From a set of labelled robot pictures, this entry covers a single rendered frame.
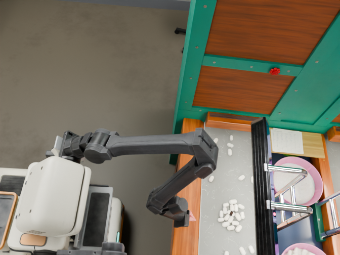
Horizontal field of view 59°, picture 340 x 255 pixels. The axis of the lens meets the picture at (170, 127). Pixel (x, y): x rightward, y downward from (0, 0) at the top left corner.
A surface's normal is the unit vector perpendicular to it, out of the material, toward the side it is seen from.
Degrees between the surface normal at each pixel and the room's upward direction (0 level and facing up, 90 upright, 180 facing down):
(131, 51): 0
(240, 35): 90
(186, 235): 0
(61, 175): 42
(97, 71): 0
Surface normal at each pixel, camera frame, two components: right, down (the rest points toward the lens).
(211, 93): -0.10, 0.87
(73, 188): 0.72, -0.32
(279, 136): 0.07, -0.49
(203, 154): -0.21, 0.69
